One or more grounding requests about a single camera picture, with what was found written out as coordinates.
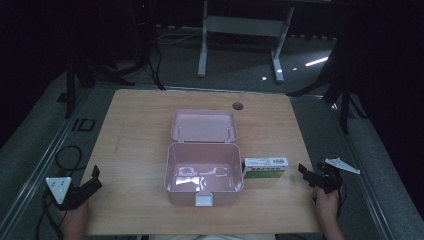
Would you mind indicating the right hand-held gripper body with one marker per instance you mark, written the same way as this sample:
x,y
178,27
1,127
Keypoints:
x,y
329,180

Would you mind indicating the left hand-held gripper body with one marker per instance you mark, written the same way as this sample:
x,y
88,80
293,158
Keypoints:
x,y
59,189

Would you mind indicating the green and white carton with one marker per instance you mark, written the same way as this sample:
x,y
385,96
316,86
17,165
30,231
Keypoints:
x,y
265,168

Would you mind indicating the pink plastic box with lid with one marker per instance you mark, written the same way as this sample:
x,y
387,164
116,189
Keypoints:
x,y
204,160

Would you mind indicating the person's right hand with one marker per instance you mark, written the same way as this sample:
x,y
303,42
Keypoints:
x,y
326,206

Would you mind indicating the person's left hand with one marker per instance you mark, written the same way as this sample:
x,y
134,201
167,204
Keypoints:
x,y
76,216

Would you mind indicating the black metal stand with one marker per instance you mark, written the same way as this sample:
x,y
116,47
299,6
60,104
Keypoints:
x,y
70,86
345,100

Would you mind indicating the round grey table grommet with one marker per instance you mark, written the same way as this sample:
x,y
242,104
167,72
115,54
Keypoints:
x,y
237,106

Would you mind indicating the white metal desk frame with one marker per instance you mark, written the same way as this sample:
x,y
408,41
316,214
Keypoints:
x,y
245,26

